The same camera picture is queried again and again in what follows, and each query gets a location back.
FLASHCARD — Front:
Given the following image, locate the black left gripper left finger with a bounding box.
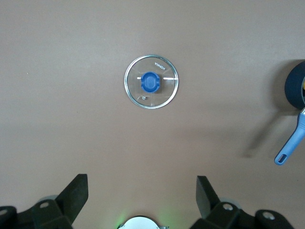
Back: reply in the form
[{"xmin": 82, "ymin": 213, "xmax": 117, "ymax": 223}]
[{"xmin": 0, "ymin": 173, "xmax": 89, "ymax": 229}]

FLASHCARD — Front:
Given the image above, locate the glass lid with blue knob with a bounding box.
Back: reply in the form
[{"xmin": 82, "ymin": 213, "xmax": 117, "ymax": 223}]
[{"xmin": 123, "ymin": 54, "xmax": 179, "ymax": 110}]

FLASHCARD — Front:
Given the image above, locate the brown table mat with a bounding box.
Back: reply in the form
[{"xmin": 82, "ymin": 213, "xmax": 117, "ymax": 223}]
[{"xmin": 0, "ymin": 0, "xmax": 305, "ymax": 229}]

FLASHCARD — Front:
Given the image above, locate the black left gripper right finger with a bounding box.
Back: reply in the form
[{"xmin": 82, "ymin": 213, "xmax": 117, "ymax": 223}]
[{"xmin": 190, "ymin": 176, "xmax": 295, "ymax": 229}]

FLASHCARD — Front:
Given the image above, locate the black pot with blue handle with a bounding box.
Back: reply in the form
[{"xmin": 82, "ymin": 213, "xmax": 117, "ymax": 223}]
[{"xmin": 274, "ymin": 59, "xmax": 305, "ymax": 166}]

